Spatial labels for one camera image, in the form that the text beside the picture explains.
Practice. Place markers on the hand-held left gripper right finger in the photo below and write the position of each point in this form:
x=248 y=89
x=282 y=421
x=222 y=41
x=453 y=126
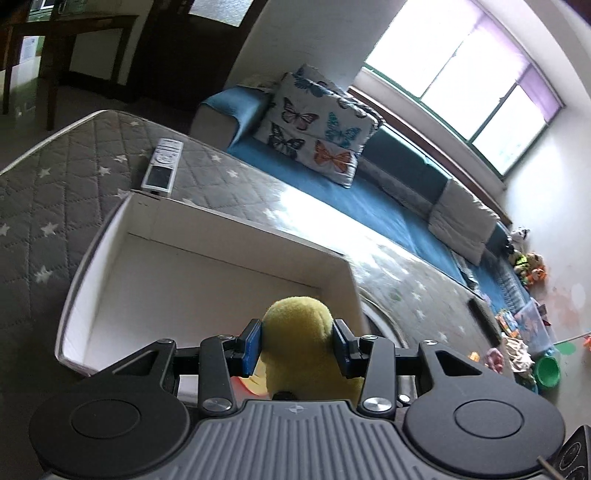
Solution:
x=340 y=350

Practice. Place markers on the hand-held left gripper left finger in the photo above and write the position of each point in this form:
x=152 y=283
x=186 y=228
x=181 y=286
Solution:
x=251 y=348

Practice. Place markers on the yellow plush duck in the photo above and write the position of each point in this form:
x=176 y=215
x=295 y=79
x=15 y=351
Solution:
x=298 y=341

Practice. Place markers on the grey cardboard box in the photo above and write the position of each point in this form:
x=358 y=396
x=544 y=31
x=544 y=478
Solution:
x=194 y=286

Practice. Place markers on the round glass inset cooktop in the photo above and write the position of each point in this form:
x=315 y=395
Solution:
x=383 y=318

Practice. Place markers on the green plastic bowl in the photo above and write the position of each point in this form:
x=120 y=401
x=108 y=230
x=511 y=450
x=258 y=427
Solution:
x=548 y=371

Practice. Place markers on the white crumpled cloth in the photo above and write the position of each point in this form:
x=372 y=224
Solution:
x=515 y=355

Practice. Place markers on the small pink toy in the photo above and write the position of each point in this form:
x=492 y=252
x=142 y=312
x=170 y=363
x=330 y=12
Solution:
x=495 y=359

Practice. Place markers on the clear plastic storage box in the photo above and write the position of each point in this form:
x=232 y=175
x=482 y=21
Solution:
x=535 y=327

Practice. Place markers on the black remote control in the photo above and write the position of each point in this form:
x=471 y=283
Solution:
x=485 y=321

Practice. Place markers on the blue sofa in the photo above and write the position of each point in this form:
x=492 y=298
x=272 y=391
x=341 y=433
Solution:
x=392 y=203

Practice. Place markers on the grey seat cushion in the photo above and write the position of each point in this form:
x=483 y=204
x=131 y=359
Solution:
x=461 y=221

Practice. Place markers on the white remote control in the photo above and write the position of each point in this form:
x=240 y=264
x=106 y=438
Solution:
x=161 y=166

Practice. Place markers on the black white plush toy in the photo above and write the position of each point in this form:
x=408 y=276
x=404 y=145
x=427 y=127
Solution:
x=519 y=237

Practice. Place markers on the large butterfly print pillow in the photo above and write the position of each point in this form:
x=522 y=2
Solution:
x=314 y=134

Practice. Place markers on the grey star quilted table cover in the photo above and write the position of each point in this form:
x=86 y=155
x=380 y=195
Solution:
x=46 y=198

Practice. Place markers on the small butterfly print pillow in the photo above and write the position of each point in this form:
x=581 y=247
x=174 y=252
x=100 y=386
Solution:
x=307 y=74

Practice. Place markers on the dark wooden door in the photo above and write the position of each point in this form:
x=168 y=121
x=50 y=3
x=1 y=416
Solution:
x=198 y=55

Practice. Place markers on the window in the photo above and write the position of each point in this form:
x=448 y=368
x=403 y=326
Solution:
x=452 y=60

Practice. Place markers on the dark wooden desk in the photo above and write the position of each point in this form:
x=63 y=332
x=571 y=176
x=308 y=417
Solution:
x=69 y=25

